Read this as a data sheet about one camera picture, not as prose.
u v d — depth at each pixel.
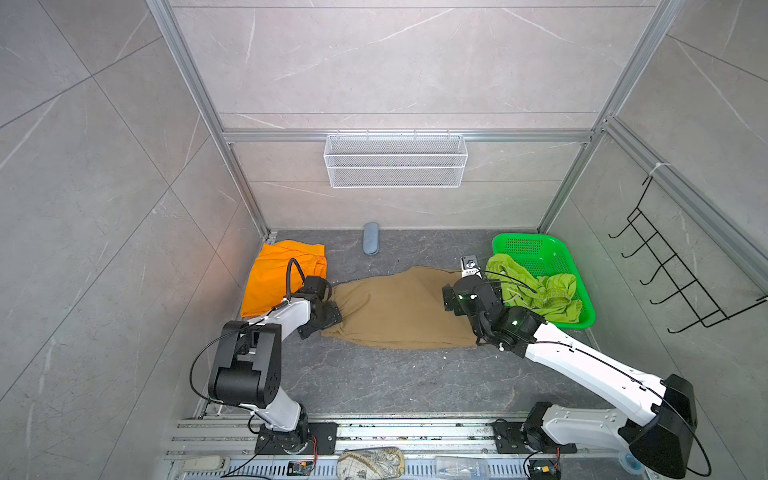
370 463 0.67
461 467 0.69
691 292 0.64
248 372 0.44
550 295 0.92
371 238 1.16
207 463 0.68
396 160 1.01
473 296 0.54
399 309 1.00
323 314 0.82
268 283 1.01
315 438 0.73
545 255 1.08
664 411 0.39
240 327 0.48
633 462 0.44
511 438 0.73
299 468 0.70
